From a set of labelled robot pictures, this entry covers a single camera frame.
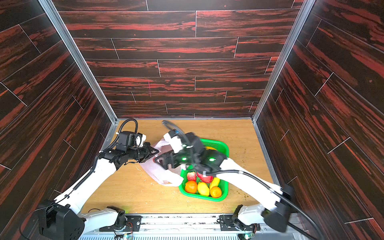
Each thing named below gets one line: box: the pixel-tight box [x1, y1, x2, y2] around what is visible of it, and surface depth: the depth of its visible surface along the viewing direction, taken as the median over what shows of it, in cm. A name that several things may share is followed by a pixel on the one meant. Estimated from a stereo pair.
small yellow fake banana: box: [209, 177, 221, 190], surface depth 85 cm
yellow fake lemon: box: [197, 182, 210, 197], surface depth 82 cm
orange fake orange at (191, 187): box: [185, 180, 198, 194], surface depth 81 cm
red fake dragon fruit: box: [196, 172, 214, 184], surface depth 84 cm
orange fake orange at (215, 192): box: [210, 186, 222, 198], surface depth 78 cm
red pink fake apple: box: [187, 171, 197, 182], surface depth 88 cm
